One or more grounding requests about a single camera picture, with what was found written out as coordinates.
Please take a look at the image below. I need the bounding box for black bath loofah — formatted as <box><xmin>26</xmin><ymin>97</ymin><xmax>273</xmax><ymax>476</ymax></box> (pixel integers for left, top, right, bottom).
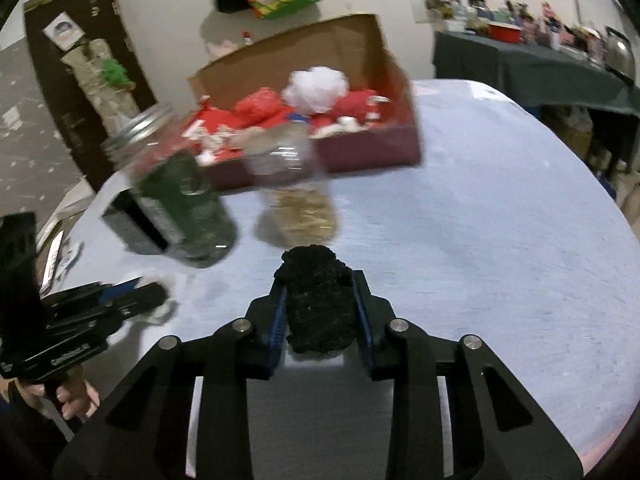
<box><xmin>274</xmin><ymin>244</ymin><xmax>359</xmax><ymax>357</ymax></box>

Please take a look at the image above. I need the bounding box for red bowl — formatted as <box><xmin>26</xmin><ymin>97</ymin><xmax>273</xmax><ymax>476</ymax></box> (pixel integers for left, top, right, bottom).
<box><xmin>487</xmin><ymin>22</ymin><xmax>524</xmax><ymax>44</ymax></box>

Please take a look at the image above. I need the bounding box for red knit cloth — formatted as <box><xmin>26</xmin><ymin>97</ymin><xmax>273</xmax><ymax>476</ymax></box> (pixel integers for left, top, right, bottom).
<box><xmin>320</xmin><ymin>89</ymin><xmax>397</xmax><ymax>132</ymax></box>

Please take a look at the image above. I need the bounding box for white cotton ball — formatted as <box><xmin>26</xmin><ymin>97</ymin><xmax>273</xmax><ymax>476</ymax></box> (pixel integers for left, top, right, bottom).
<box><xmin>146</xmin><ymin>299</ymin><xmax>177</xmax><ymax>325</ymax></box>

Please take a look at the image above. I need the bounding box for white mesh bath pouf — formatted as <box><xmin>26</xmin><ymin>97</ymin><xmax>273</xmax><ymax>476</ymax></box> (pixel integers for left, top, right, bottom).
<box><xmin>281</xmin><ymin>66</ymin><xmax>349</xmax><ymax>115</ymax></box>

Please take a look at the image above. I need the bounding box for clear jar with gold contents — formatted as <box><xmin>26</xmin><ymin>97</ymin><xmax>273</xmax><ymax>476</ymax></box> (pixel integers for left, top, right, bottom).
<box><xmin>242</xmin><ymin>120</ymin><xmax>342</xmax><ymax>249</ymax></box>

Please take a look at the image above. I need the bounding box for white door poster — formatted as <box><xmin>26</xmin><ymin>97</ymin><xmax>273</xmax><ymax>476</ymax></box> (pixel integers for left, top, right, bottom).
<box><xmin>42</xmin><ymin>10</ymin><xmax>83</xmax><ymax>51</ymax></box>

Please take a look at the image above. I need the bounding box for metal kettle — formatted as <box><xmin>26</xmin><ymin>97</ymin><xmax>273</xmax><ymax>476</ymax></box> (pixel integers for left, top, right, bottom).
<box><xmin>602</xmin><ymin>27</ymin><xmax>639</xmax><ymax>79</ymax></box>

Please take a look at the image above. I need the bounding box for dark brown door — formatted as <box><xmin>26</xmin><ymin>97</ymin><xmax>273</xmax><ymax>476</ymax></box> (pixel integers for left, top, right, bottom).
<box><xmin>22</xmin><ymin>0</ymin><xmax>158</xmax><ymax>193</ymax></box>

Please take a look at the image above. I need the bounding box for green label glass jar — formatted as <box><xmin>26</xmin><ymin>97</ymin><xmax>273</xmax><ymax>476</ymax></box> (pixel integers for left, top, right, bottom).
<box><xmin>100</xmin><ymin>105</ymin><xmax>239</xmax><ymax>268</ymax></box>

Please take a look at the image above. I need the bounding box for red cardboard shoe box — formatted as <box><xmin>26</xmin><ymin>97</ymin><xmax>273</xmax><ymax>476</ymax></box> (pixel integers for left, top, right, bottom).
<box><xmin>182</xmin><ymin>12</ymin><xmax>424</xmax><ymax>192</ymax></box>

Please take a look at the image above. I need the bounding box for person's left forearm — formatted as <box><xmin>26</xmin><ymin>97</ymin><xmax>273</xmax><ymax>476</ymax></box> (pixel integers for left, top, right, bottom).
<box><xmin>0</xmin><ymin>385</ymin><xmax>83</xmax><ymax>463</ymax></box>

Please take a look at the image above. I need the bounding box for red mesh bath pouf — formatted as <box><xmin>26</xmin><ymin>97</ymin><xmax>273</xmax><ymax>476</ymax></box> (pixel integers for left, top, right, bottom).
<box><xmin>232</xmin><ymin>87</ymin><xmax>292</xmax><ymax>129</ymax></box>

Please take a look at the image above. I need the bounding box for green toy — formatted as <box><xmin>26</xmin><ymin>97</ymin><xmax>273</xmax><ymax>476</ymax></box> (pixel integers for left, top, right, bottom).
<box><xmin>100</xmin><ymin>58</ymin><xmax>136</xmax><ymax>89</ymax></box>

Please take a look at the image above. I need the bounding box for row of bottles and jars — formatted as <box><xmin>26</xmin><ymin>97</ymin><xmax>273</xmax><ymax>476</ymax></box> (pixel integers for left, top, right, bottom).
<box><xmin>425</xmin><ymin>0</ymin><xmax>608</xmax><ymax>61</ymax></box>

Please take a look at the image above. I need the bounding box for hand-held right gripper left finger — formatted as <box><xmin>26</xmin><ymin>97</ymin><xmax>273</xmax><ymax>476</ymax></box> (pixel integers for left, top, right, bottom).
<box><xmin>52</xmin><ymin>276</ymin><xmax>290</xmax><ymax>480</ymax></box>

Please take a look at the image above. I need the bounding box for person's left hand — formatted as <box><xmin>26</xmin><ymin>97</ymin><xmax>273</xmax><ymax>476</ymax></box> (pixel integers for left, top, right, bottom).
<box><xmin>7</xmin><ymin>366</ymin><xmax>101</xmax><ymax>421</ymax></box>

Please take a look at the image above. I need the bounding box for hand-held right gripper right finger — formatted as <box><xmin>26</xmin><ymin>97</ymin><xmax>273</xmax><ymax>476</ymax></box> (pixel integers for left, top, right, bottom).
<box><xmin>351</xmin><ymin>270</ymin><xmax>587</xmax><ymax>480</ymax></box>

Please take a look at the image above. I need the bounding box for side table with green cloth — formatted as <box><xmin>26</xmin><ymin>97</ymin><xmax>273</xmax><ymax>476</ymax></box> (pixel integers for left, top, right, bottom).
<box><xmin>432</xmin><ymin>30</ymin><xmax>640</xmax><ymax>176</ymax></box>

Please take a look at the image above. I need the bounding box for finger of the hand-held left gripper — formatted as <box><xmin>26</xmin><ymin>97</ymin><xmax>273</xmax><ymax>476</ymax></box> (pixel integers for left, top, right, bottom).
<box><xmin>40</xmin><ymin>276</ymin><xmax>144</xmax><ymax>313</ymax></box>
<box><xmin>47</xmin><ymin>282</ymin><xmax>169</xmax><ymax>336</ymax></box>

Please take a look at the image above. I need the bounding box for hanging clear plastic bag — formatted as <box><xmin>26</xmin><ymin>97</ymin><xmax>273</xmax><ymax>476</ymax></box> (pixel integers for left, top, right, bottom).
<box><xmin>60</xmin><ymin>37</ymin><xmax>144</xmax><ymax>137</ymax></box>

